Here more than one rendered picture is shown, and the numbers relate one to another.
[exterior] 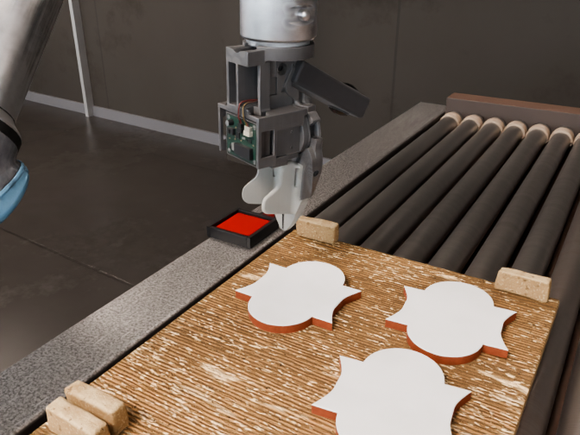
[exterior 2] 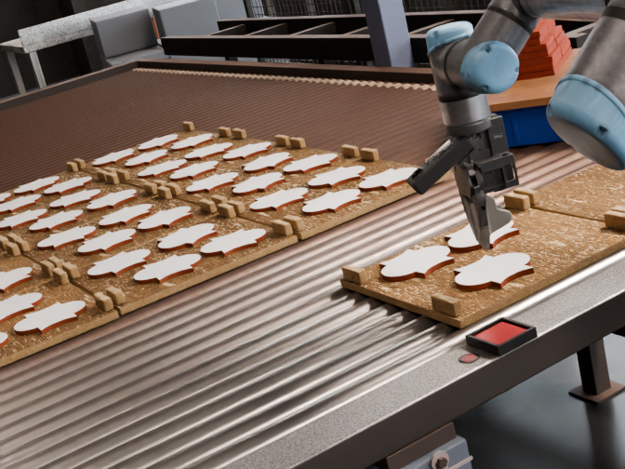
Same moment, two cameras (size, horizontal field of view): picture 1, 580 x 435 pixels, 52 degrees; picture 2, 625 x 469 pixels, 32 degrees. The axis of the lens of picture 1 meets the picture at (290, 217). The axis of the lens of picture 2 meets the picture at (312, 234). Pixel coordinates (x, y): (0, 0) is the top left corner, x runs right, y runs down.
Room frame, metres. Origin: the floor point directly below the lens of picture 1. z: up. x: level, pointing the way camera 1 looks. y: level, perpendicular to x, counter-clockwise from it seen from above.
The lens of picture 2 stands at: (2.20, 0.65, 1.63)
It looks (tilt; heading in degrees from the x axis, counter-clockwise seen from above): 18 degrees down; 211
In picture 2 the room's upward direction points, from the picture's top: 14 degrees counter-clockwise
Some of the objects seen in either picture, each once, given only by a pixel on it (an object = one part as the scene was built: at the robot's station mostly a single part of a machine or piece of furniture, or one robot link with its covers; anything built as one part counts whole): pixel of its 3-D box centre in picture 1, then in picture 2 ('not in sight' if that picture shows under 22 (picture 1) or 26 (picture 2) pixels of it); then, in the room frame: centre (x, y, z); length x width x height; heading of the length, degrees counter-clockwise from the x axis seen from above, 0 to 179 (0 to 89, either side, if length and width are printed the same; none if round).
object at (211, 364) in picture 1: (340, 353); (487, 259); (0.48, -0.05, 0.93); 0.41 x 0.35 x 0.02; 149
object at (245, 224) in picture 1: (242, 228); (500, 337); (0.78, 0.07, 0.92); 0.06 x 0.06 x 0.01; 59
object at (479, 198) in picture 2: not in sight; (476, 199); (0.64, 0.01, 1.09); 0.05 x 0.02 x 0.09; 39
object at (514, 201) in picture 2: not in sight; (516, 201); (0.25, -0.07, 0.95); 0.06 x 0.02 x 0.03; 59
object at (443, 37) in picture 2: not in sight; (455, 60); (0.61, 0.01, 1.31); 0.09 x 0.08 x 0.11; 43
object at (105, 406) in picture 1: (96, 406); (619, 221); (0.39, 0.16, 0.95); 0.06 x 0.02 x 0.03; 59
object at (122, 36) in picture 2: not in sight; (199, 83); (-3.65, -3.48, 0.54); 1.09 x 0.73 x 1.08; 133
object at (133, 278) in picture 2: not in sight; (176, 252); (0.41, -0.78, 0.94); 0.41 x 0.35 x 0.04; 149
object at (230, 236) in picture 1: (242, 227); (500, 336); (0.78, 0.07, 0.92); 0.08 x 0.08 x 0.02; 59
